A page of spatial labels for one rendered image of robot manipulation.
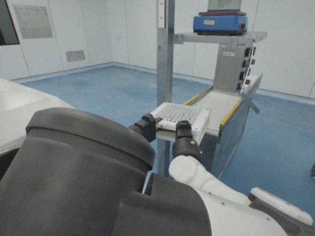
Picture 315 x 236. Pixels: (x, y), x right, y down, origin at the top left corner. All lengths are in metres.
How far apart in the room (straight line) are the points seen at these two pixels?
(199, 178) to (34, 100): 0.35
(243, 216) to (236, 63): 0.72
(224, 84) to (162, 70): 0.30
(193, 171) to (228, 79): 0.53
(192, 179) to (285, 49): 3.84
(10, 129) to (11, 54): 5.35
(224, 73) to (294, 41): 3.31
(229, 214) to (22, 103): 0.23
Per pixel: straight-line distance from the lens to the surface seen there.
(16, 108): 0.23
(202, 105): 1.27
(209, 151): 1.24
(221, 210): 0.18
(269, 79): 4.27
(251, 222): 0.21
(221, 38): 0.87
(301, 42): 4.14
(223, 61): 0.87
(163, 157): 1.17
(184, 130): 0.64
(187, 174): 0.46
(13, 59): 5.58
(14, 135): 0.22
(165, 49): 0.92
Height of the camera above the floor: 1.28
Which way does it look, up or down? 27 degrees down
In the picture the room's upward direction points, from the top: straight up
